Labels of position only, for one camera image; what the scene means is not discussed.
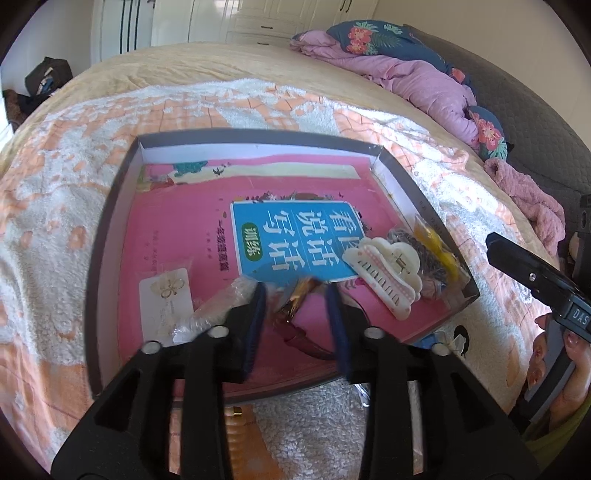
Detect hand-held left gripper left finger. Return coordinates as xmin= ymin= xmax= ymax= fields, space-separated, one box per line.
xmin=51 ymin=281 xmax=269 ymax=480

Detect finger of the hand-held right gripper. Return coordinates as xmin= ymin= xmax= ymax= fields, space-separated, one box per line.
xmin=485 ymin=232 xmax=583 ymax=315

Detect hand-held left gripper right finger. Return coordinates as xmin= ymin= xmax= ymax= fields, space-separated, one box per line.
xmin=323 ymin=281 xmax=541 ymax=480

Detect clear plastic packet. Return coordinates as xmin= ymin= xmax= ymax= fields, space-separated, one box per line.
xmin=173 ymin=277 xmax=259 ymax=342

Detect cream hair claw clip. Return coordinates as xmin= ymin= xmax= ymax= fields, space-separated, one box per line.
xmin=342 ymin=237 xmax=426 ymax=319

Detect yellow plastic ring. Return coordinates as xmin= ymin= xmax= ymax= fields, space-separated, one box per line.
xmin=413 ymin=217 xmax=462 ymax=282

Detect white card with gold brooch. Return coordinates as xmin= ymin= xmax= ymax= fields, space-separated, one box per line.
xmin=139 ymin=268 xmax=192 ymax=342

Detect dark hair ties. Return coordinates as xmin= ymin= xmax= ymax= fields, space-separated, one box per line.
xmin=385 ymin=226 xmax=458 ymax=287

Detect grey shallow cardboard box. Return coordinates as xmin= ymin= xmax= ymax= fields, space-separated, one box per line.
xmin=85 ymin=129 xmax=481 ymax=402

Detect person's right hand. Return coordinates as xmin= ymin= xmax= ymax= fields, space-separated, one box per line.
xmin=526 ymin=313 xmax=591 ymax=432

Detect pink knitted towel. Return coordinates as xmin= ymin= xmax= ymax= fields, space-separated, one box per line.
xmin=484 ymin=158 xmax=566 ymax=252

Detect pink book with blue label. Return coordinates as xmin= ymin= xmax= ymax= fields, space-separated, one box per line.
xmin=117 ymin=157 xmax=462 ymax=393

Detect yellow-green garment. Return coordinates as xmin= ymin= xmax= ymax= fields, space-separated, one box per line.
xmin=522 ymin=401 xmax=591 ymax=462

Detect small dark blue floral pillow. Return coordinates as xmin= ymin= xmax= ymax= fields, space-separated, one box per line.
xmin=466 ymin=105 xmax=509 ymax=162

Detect grey padded headboard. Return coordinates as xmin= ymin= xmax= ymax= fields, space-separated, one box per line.
xmin=406 ymin=25 xmax=591 ymax=204

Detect orange and white fluffy blanket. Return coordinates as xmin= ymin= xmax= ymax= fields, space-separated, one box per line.
xmin=0 ymin=78 xmax=568 ymax=476

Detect pink duvet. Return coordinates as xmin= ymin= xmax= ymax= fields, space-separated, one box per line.
xmin=290 ymin=30 xmax=481 ymax=148

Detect bed with beige sheet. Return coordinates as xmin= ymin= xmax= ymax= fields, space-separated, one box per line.
xmin=9 ymin=41 xmax=564 ymax=259

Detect large dark blue floral pillow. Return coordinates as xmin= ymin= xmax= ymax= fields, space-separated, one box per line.
xmin=325 ymin=20 xmax=474 ymax=86

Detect white glossy wardrobe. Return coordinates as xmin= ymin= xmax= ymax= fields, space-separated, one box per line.
xmin=90 ymin=0 xmax=379 ymax=63

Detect dark patterned bag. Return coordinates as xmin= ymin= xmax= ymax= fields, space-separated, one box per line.
xmin=2 ymin=88 xmax=33 ymax=132

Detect black bag on floor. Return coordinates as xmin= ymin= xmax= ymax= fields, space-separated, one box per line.
xmin=24 ymin=56 xmax=75 ymax=95

